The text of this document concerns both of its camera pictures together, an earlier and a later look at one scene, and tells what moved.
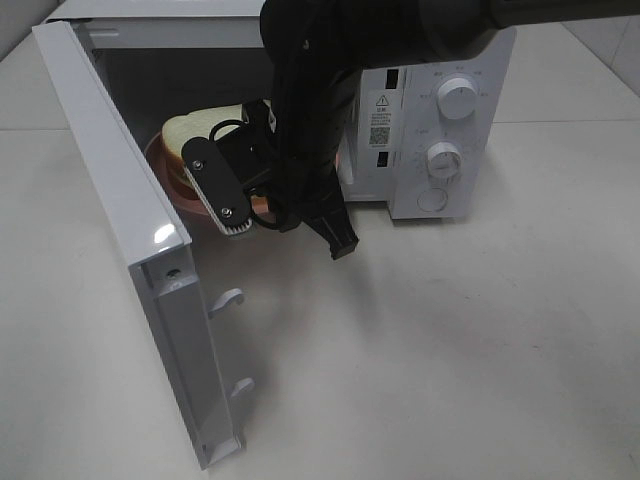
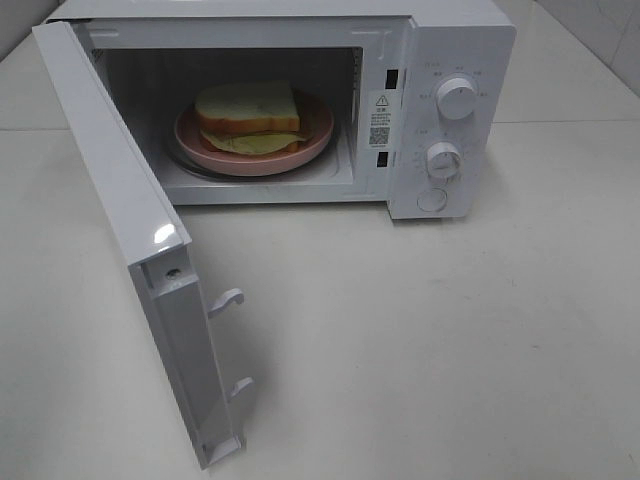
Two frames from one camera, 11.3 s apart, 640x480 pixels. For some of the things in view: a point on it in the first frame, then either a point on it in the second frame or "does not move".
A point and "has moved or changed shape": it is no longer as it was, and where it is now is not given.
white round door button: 432,199 does not move
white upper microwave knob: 457,98 does not move
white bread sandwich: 180,129 has moved or changed shape
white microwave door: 175,311 does not move
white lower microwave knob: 444,159 does not move
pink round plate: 190,207 has moved or changed shape
